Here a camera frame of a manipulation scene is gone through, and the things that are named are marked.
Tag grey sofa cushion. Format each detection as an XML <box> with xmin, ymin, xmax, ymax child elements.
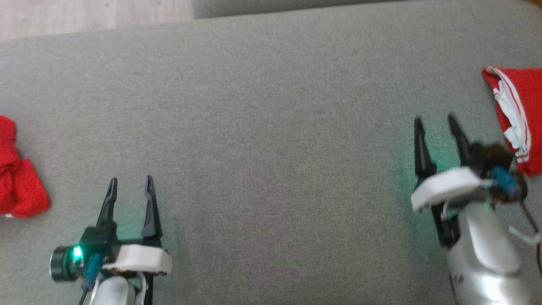
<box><xmin>193</xmin><ymin>0</ymin><xmax>403</xmax><ymax>19</ymax></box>

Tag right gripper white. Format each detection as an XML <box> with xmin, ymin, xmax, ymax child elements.
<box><xmin>411</xmin><ymin>114</ymin><xmax>494</xmax><ymax>248</ymax></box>

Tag thin black cable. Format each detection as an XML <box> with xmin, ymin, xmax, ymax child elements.
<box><xmin>519</xmin><ymin>199</ymin><xmax>542</xmax><ymax>276</ymax></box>

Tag blue cable connector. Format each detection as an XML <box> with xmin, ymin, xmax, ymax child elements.
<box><xmin>81</xmin><ymin>253</ymin><xmax>105</xmax><ymax>293</ymax></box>
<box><xmin>491</xmin><ymin>166</ymin><xmax>522</xmax><ymax>200</ymax></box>

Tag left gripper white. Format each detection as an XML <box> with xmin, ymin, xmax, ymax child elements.
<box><xmin>96</xmin><ymin>175</ymin><xmax>173</xmax><ymax>276</ymax></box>

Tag white cable tag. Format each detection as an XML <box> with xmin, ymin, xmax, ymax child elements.
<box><xmin>508</xmin><ymin>227</ymin><xmax>541</xmax><ymax>245</ymax></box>

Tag red basketball jersey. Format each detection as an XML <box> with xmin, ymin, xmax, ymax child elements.
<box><xmin>482</xmin><ymin>66</ymin><xmax>542</xmax><ymax>177</ymax></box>

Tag red mesh shorts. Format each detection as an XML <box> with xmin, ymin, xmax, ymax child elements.
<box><xmin>0</xmin><ymin>115</ymin><xmax>50</xmax><ymax>219</ymax></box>

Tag grey sofa seat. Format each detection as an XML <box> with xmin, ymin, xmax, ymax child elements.
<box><xmin>0</xmin><ymin>0</ymin><xmax>542</xmax><ymax>305</ymax></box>

